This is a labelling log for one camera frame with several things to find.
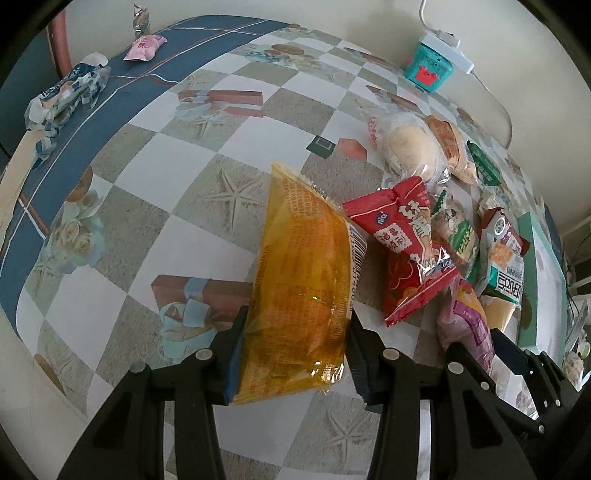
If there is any yellow orange snack packet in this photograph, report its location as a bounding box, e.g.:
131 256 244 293
233 162 367 404

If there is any clear round bun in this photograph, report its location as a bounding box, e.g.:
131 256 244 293
367 112 450 188

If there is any purple snack packet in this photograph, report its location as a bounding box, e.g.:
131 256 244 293
437 276 495 372

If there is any mint green tray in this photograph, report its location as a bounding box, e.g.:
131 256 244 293
518 212 568 366

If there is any maroon white snack packet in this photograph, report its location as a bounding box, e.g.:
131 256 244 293
476 207 530 305

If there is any checkered patterned tablecloth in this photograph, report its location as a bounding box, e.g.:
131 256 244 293
1 15 555 479

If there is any green white cracker packet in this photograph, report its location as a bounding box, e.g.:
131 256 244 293
431 188 479 277

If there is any red snack packet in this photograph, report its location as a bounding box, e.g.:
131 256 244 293
342 176 460 326

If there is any dark green snack packet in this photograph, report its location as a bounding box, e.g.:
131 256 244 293
467 140 502 186

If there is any orange biscuit packet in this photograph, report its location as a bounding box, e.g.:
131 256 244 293
425 115 478 186

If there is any blue white crumpled wrapper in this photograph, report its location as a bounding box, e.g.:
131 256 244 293
24 52 110 168

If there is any teal box red label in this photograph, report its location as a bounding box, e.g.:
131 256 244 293
404 43 454 93

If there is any white power strip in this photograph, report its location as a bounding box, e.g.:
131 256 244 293
420 30 475 75

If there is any pink candy packet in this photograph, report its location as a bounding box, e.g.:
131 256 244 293
123 35 167 62

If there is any small silver candy wrapper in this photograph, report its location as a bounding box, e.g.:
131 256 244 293
132 4 150 37

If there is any white power cable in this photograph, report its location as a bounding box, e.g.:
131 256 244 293
417 0 515 150

